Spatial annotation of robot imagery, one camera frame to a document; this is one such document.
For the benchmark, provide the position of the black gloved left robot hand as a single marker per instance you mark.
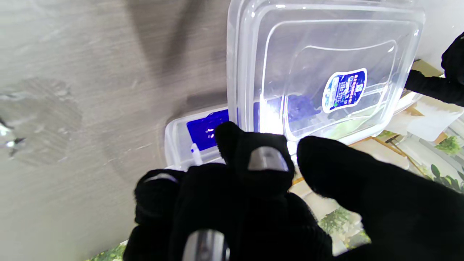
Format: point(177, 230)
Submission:
point(453, 87)

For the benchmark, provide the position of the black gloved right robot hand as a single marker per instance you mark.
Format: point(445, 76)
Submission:
point(239, 210)

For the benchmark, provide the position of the brown kraft paper container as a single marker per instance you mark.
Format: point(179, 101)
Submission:
point(426, 69)

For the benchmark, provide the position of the printed sunroom backdrop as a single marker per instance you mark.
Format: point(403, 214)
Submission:
point(417, 152)

